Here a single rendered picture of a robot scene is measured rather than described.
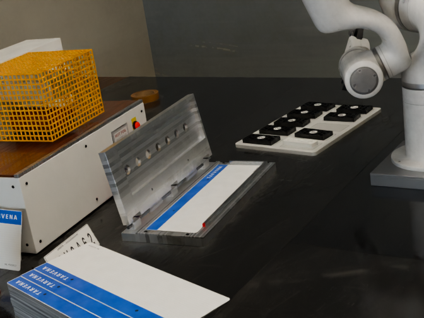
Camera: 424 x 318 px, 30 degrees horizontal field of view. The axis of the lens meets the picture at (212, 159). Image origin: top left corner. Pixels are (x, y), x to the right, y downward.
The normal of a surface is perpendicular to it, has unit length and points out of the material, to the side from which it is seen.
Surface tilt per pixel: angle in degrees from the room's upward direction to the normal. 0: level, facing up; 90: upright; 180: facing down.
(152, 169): 81
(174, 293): 0
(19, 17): 90
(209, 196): 0
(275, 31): 90
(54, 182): 90
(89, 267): 0
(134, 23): 90
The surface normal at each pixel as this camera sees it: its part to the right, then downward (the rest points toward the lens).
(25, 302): -0.72, 0.33
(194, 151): 0.86, -0.13
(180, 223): -0.15, -0.93
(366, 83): -0.07, 0.32
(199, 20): -0.52, 0.36
